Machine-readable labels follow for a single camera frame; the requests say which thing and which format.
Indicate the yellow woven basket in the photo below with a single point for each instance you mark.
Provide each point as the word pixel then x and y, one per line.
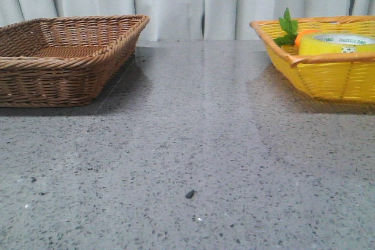
pixel 340 77

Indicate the brown wicker basket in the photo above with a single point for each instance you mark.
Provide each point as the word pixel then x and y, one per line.
pixel 64 61

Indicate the small black debris chip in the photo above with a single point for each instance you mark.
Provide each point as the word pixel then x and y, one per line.
pixel 190 194

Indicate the yellow tape roll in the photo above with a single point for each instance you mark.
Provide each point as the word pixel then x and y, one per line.
pixel 331 43

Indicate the orange toy carrot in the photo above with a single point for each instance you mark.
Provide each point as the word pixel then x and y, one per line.
pixel 292 36

